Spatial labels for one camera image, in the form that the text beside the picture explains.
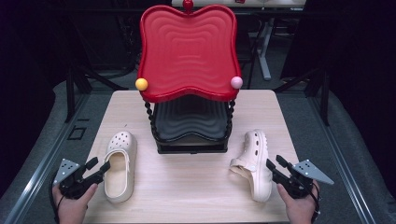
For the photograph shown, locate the black metal stand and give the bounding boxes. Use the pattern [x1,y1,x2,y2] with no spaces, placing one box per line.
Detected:
[64,63,129,123]
[273,65,331,127]

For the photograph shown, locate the white desk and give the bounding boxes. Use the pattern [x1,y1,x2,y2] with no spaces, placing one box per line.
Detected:
[171,0,307,81]

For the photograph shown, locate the person's right hand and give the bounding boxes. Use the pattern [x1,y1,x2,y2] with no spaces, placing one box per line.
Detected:
[276,179,321,224]

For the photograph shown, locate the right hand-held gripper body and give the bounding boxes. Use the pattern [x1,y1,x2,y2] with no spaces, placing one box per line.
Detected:
[272,159,335,200]

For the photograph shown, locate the cream clog shoe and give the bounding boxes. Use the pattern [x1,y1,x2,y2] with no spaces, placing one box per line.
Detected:
[103,130,138,204]
[229,129,275,203]

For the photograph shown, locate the grey metal floor rail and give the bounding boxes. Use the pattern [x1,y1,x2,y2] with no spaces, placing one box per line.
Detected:
[307,92,378,224]
[2,92,92,224]

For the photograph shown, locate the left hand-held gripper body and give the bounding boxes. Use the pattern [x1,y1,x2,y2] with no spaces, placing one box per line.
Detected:
[52,158,105,201]

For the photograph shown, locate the person's left hand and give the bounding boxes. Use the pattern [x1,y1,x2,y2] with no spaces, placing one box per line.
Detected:
[50,182,99,224]

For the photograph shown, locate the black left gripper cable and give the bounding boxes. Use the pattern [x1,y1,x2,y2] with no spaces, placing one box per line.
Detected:
[49,182,67,224]

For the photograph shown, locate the red and black shoe rack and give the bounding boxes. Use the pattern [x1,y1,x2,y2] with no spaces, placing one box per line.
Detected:
[134,0,244,155]

